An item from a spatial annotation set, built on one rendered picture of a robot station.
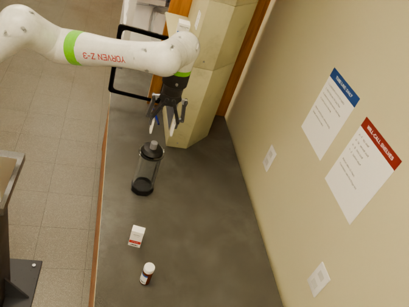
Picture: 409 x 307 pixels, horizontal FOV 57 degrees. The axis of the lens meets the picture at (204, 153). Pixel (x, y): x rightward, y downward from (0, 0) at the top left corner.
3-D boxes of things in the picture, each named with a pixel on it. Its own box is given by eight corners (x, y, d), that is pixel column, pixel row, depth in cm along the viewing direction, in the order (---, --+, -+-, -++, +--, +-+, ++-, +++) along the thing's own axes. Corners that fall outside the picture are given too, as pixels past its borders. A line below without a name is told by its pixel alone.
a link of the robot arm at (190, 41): (209, 35, 128) (181, 22, 130) (193, 45, 118) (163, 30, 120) (198, 71, 137) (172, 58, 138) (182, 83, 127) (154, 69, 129)
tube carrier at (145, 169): (153, 179, 175) (164, 144, 162) (154, 196, 167) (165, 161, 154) (130, 176, 172) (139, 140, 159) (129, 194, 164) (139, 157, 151)
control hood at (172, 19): (182, 35, 193) (187, 16, 187) (189, 66, 169) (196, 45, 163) (160, 30, 190) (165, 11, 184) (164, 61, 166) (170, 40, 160)
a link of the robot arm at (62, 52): (26, 53, 130) (35, 19, 130) (53, 66, 141) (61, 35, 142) (67, 59, 123) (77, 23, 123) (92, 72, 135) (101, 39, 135)
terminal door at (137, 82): (161, 104, 217) (178, 39, 193) (107, 91, 211) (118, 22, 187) (161, 103, 218) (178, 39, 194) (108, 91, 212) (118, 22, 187)
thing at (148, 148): (161, 148, 162) (165, 136, 158) (162, 163, 156) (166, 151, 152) (140, 145, 160) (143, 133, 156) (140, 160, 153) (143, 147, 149)
